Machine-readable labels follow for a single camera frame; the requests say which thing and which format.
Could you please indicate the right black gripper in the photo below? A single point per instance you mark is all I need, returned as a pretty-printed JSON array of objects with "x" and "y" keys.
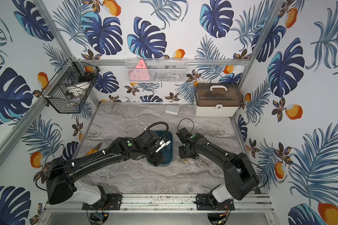
[{"x": 181, "y": 155}]

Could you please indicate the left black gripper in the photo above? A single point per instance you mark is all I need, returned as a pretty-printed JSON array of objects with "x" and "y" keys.
[{"x": 157, "y": 157}]

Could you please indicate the teal plastic storage box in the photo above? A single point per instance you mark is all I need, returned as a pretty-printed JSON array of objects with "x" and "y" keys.
[{"x": 167, "y": 151}]

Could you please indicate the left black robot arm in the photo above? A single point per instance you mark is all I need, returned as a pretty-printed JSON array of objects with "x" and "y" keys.
[{"x": 63, "y": 179}]

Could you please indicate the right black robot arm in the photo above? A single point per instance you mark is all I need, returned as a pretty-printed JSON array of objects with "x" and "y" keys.
[{"x": 240, "y": 177}]

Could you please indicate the small white square box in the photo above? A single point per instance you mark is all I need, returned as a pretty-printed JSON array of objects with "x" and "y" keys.
[{"x": 172, "y": 110}]

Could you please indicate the white box with brown lid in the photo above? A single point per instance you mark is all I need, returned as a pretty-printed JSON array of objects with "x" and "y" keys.
[{"x": 217, "y": 99}]

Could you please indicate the pink triangle item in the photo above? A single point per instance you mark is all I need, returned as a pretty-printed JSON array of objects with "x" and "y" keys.
[{"x": 139, "y": 73}]

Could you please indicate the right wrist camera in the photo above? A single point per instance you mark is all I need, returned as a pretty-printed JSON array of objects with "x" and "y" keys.
[{"x": 183, "y": 134}]

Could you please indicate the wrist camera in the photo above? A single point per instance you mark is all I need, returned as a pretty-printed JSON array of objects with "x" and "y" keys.
[
  {"x": 155, "y": 140},
  {"x": 183, "y": 134}
]

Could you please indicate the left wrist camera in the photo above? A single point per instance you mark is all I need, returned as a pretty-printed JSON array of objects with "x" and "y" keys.
[{"x": 155, "y": 140}]

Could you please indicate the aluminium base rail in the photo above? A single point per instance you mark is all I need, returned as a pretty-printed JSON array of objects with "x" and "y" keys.
[{"x": 183, "y": 203}]

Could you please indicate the yellow handled pliers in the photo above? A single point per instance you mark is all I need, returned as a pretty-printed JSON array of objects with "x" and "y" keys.
[{"x": 94, "y": 150}]

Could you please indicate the clear wall shelf basket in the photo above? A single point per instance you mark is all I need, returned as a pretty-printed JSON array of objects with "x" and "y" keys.
[{"x": 161, "y": 70}]

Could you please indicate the black wire basket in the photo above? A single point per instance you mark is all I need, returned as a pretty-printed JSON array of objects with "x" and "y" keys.
[{"x": 74, "y": 82}]

